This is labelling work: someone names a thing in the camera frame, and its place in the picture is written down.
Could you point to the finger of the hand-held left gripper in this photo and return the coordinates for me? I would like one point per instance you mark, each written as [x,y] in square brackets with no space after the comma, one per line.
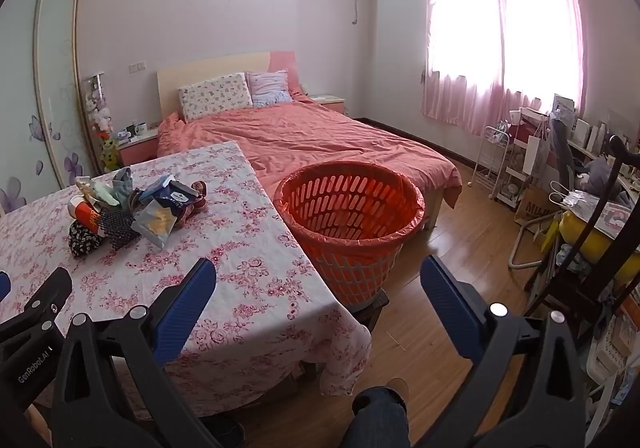
[2,285]
[50,288]

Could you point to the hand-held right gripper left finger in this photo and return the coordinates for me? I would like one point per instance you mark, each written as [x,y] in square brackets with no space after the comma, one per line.
[187,298]

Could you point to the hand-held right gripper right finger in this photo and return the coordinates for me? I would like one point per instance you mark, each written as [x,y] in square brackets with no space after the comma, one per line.
[450,308]

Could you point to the black floral pouch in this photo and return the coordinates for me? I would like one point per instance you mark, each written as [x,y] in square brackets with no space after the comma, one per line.
[82,242]

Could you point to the silver snack packet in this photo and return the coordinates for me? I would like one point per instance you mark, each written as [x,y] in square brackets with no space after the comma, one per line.
[155,225]

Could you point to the red and white paper cup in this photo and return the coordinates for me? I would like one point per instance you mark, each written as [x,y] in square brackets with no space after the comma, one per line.
[82,215]

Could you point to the black mesh cloth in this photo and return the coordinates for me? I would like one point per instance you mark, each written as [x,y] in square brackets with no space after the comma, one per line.
[117,230]

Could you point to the navy blue packet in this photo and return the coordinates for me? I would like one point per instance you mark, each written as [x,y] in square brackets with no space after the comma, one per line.
[175,198]

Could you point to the basket with red liner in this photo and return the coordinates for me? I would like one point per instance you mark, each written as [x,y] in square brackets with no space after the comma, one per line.
[350,278]

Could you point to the white wrapper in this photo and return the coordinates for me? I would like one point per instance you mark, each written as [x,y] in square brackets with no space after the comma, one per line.
[85,184]

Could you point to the person's left forearm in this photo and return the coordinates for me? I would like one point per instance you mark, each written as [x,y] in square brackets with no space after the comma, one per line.
[35,418]

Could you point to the dark wooden stool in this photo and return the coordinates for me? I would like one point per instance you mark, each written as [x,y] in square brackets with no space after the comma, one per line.
[372,310]

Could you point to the floral tablecloth table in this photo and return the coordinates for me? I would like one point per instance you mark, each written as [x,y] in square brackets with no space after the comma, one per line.
[225,228]

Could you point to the brown slipper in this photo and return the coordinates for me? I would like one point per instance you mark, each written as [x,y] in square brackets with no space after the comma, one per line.
[397,385]

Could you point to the brown paper bag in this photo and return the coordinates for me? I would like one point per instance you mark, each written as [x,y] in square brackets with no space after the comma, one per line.
[532,208]

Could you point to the person's leg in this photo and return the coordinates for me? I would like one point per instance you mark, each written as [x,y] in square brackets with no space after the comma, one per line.
[380,420]

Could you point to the dark shoe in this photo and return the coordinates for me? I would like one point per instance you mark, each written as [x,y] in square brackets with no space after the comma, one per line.
[225,433]

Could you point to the white shelf cart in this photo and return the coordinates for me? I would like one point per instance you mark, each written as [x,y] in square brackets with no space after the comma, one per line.
[515,178]

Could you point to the yellow-green plush toy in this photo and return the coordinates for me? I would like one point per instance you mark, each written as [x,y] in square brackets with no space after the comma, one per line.
[107,153]

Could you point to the dark wooden chair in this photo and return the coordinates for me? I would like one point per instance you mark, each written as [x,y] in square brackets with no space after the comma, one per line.
[585,238]

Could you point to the pink nightstand with mugs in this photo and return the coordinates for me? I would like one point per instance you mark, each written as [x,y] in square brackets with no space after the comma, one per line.
[135,150]

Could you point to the yellow plastic tub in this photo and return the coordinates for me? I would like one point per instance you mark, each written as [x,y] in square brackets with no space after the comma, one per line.
[595,240]

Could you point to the white plastic crate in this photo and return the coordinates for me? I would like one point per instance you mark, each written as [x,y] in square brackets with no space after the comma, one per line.
[607,358]

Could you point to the white mug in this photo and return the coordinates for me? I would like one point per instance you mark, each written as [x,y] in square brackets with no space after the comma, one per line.
[141,128]

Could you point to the white paper bag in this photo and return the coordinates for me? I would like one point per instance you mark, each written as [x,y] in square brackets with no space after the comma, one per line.
[535,153]

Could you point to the printed paper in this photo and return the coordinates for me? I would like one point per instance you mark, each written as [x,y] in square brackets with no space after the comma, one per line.
[615,220]

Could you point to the clear tube of plush toys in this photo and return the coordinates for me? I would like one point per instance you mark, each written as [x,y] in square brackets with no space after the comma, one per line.
[97,103]

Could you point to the grey office chair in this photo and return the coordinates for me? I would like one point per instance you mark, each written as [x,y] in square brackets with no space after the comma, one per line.
[562,148]

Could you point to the grey cloth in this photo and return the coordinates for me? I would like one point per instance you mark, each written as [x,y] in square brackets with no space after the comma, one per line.
[600,178]

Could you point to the floral print pillow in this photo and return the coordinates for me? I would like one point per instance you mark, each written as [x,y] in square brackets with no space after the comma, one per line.
[215,95]

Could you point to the wardrobe with flower doors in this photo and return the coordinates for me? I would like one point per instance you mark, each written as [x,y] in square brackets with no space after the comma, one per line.
[55,78]

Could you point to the pink striped pillow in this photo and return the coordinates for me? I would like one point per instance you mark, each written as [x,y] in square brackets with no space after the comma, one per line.
[270,88]

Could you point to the white metal tube frame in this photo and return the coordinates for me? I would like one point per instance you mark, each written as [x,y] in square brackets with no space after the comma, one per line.
[520,248]

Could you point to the white wall switch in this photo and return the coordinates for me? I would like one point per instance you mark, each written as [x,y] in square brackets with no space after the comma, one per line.
[136,66]

